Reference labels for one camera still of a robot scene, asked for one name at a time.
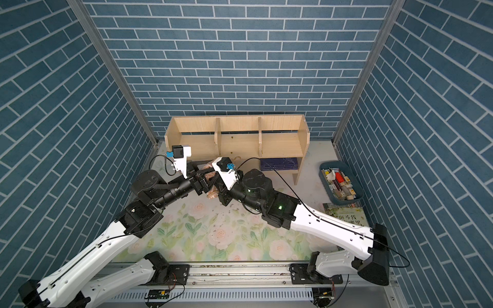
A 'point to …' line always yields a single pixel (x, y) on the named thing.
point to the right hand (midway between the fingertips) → (213, 177)
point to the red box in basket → (339, 177)
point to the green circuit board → (159, 294)
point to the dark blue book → (278, 163)
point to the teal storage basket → (339, 185)
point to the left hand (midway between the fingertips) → (224, 169)
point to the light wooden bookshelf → (241, 137)
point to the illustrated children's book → (352, 213)
